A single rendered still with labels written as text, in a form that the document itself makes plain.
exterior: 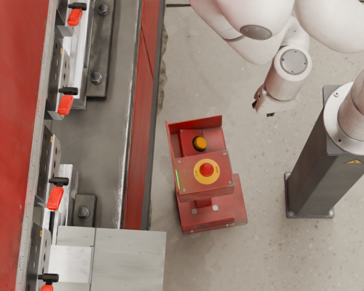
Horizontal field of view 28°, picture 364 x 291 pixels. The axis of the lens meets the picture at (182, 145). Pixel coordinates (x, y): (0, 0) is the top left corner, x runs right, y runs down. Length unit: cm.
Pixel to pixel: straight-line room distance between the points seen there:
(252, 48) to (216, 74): 146
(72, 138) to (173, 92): 100
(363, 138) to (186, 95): 122
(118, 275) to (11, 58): 68
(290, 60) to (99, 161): 62
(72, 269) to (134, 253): 15
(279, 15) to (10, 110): 48
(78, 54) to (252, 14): 84
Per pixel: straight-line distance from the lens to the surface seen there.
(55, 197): 149
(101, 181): 192
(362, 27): 135
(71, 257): 177
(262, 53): 148
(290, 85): 160
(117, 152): 193
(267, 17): 117
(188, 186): 199
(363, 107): 147
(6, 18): 124
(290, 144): 284
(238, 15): 118
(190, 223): 264
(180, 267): 275
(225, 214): 265
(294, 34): 164
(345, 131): 181
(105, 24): 203
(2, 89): 122
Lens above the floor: 273
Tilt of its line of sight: 75 degrees down
